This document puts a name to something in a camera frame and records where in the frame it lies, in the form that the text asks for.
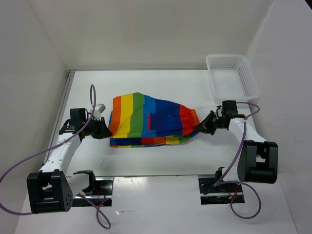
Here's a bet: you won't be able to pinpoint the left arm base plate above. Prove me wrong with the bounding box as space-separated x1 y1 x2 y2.
79 176 114 207

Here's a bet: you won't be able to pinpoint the rainbow striped shorts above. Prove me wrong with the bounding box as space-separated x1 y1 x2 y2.
109 92 199 148

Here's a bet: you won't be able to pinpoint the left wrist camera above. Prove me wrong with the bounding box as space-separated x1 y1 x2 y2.
90 104 106 120

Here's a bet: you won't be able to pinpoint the white plastic basket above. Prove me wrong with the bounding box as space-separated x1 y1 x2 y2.
206 54 260 102

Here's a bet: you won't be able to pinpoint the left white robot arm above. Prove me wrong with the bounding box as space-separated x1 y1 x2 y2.
26 104 112 214

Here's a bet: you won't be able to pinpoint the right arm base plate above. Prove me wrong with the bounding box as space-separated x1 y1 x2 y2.
198 175 245 205

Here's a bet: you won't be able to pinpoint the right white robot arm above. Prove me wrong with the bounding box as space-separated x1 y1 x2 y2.
194 100 278 192

